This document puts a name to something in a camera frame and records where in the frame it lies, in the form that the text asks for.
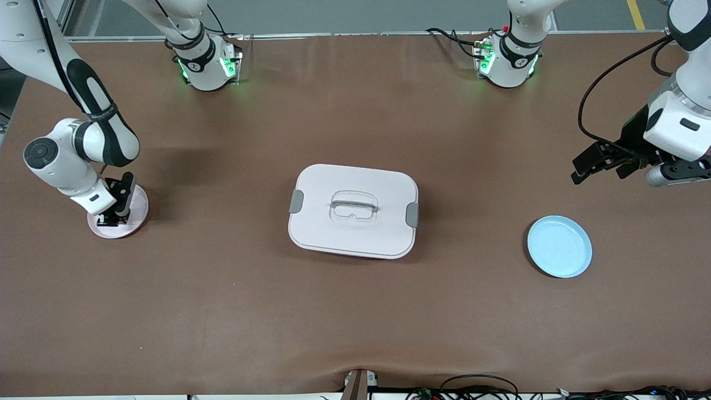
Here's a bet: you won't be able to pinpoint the pink round plate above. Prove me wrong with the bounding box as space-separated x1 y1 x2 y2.
87 183 149 239

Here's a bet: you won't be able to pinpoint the light blue round plate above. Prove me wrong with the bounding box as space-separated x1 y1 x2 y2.
527 215 593 278

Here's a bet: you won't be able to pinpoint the white lidded storage box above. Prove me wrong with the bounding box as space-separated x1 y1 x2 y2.
288 163 420 260

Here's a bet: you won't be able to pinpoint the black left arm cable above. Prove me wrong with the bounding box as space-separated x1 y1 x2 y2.
578 34 676 154

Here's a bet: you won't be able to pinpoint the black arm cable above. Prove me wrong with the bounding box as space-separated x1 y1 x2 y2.
578 34 676 154
33 0 120 192

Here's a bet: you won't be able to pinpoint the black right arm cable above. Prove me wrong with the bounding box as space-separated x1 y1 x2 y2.
33 0 120 192

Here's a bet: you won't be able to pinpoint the black base power cable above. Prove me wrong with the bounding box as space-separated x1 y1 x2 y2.
425 28 484 59

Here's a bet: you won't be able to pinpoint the aluminium frame struts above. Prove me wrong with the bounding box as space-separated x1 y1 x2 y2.
56 0 78 43

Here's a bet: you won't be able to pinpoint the silver table edge rail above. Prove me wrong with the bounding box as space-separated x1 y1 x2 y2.
64 31 670 43

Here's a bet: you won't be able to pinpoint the black cable bundle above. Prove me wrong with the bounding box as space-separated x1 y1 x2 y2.
405 374 711 400

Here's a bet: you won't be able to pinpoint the brown camera post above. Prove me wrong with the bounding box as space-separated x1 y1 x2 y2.
340 369 369 400

